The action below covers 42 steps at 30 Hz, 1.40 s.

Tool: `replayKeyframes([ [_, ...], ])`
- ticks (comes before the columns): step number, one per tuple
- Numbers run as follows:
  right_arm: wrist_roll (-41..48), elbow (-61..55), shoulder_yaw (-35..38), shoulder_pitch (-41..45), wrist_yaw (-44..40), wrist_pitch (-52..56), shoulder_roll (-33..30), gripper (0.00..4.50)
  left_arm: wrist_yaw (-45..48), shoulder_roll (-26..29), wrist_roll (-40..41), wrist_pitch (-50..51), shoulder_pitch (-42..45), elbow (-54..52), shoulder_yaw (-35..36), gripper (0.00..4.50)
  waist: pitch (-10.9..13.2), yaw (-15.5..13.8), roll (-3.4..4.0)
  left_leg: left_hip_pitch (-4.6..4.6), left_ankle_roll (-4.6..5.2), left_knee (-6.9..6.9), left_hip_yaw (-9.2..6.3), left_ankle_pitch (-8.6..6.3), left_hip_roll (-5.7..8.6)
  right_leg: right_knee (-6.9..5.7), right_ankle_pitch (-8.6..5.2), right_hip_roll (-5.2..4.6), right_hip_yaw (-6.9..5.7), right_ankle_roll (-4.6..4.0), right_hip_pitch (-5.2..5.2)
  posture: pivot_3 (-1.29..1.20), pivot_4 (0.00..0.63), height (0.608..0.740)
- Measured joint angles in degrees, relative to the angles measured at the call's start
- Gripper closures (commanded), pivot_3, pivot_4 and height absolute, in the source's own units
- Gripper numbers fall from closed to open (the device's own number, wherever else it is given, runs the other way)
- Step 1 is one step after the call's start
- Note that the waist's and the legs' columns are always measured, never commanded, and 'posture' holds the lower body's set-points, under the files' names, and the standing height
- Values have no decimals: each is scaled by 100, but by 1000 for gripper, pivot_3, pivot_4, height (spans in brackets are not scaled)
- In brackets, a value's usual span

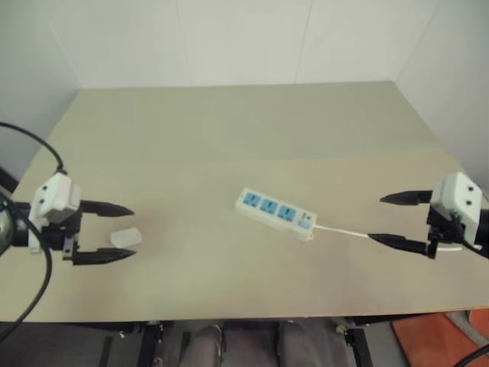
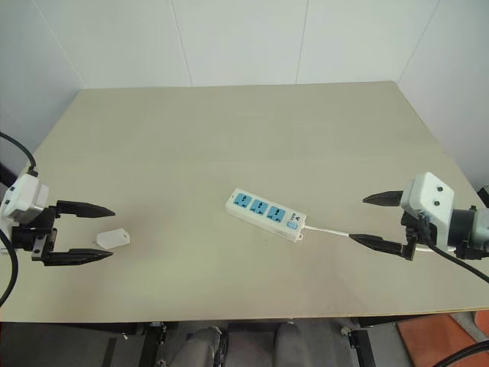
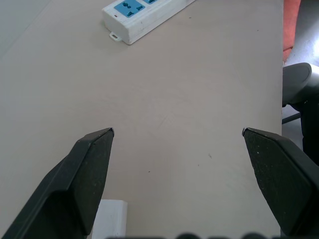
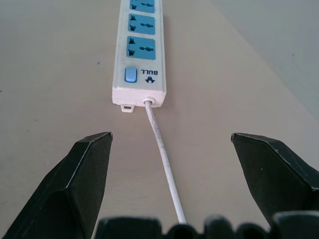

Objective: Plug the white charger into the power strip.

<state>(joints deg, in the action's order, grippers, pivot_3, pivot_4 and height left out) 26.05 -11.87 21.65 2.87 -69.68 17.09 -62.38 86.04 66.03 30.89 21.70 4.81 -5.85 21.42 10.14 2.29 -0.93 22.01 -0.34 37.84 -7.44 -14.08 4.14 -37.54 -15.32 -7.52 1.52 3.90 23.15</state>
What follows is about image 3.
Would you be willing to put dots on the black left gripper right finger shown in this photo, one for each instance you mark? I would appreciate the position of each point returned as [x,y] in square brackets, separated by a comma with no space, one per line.
[279,174]

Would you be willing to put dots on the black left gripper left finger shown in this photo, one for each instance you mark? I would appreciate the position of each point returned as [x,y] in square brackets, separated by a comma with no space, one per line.
[67,184]

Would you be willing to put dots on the white power strip blue sockets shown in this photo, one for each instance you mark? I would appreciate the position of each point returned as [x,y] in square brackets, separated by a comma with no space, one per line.
[139,17]

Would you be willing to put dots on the white rectangular block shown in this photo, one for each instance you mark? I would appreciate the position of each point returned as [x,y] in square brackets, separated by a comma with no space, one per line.
[111,219]

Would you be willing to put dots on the silver robot body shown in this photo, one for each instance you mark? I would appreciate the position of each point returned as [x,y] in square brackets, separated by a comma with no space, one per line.
[302,82]

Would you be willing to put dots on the orange-red floor mat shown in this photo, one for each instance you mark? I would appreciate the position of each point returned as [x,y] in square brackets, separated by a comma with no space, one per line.
[289,23]

